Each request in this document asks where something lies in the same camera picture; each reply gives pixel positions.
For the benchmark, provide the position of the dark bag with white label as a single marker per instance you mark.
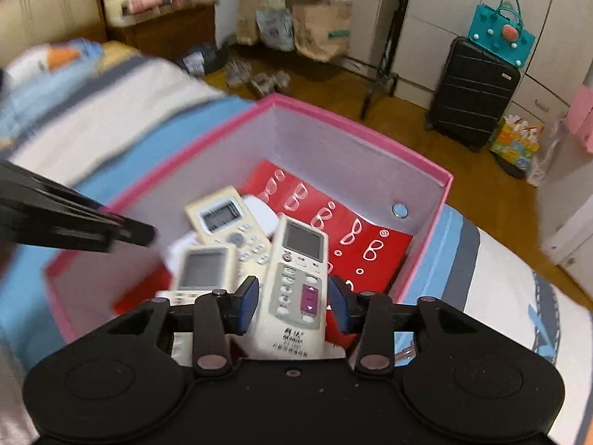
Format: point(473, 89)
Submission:
point(201, 60)

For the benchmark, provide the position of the pink cardboard box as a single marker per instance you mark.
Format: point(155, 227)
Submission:
point(333, 157)

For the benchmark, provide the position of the white door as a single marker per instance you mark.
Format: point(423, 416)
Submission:
point(574, 231)

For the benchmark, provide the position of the striped bed blanket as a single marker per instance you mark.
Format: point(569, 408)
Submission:
point(491, 278)

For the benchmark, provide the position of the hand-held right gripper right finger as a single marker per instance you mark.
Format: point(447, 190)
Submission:
point(337, 306)

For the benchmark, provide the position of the small remote with grey screen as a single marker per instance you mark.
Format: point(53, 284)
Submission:
point(204, 269)

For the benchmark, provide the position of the wooden nightstand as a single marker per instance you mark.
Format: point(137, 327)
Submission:
point(157, 37)

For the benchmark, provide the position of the red bag with glasses print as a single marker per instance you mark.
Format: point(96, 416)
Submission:
point(370, 250)

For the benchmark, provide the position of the yellowed remote with round button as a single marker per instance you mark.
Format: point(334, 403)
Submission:
point(217, 213)

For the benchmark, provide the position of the black clothes rack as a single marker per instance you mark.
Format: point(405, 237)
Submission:
point(377, 89)

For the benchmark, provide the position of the cream remote with purple button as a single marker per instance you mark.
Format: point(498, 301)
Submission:
point(296, 259)

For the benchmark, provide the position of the white green plastic bag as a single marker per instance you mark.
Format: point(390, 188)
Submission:
point(275, 30)

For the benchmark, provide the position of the blue white printed pillow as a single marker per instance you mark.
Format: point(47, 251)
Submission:
point(51, 62)

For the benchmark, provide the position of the small white plastic bag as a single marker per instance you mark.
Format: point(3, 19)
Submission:
point(542, 167)

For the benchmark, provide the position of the white remote control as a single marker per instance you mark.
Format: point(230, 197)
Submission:
point(261, 215)

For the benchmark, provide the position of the brown paper bag green label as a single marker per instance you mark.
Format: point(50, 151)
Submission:
point(322, 32)

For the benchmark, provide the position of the black suitcase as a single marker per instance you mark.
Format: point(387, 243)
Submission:
point(472, 92)

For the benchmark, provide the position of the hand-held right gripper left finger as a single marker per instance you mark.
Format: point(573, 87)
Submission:
point(249, 306)

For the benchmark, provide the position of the white wardrobe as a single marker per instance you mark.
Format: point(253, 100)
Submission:
point(463, 0)

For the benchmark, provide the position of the teal handbag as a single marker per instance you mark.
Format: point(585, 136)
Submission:
point(495, 32)

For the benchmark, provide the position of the pink hanging bag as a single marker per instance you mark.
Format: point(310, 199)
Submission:
point(581, 116)

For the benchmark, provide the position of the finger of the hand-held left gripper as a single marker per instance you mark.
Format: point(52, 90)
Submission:
point(92, 227)

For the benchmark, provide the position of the beige padded headboard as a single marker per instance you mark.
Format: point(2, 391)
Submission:
point(46, 14)

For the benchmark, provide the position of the plain brown paper bag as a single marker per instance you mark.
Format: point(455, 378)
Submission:
point(249, 21)

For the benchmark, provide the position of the colourful gift bag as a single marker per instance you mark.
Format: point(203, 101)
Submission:
point(514, 143)

